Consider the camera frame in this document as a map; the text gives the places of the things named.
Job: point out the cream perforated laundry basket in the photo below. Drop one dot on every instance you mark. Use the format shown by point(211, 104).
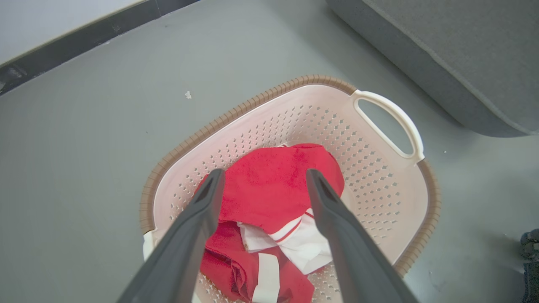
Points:
point(379, 189)

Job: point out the dark robot base part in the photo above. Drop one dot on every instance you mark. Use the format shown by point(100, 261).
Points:
point(531, 269)

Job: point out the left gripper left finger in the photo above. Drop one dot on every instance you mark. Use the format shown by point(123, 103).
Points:
point(181, 252)

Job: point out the black baseboard strip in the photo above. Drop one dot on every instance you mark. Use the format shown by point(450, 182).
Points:
point(84, 38)

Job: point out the red shirt with number print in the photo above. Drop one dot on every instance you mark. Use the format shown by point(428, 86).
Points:
point(227, 261)

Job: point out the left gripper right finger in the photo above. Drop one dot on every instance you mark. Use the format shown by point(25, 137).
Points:
point(353, 256)

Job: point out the red shirt with striped trim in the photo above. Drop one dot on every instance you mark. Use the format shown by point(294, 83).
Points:
point(269, 185)

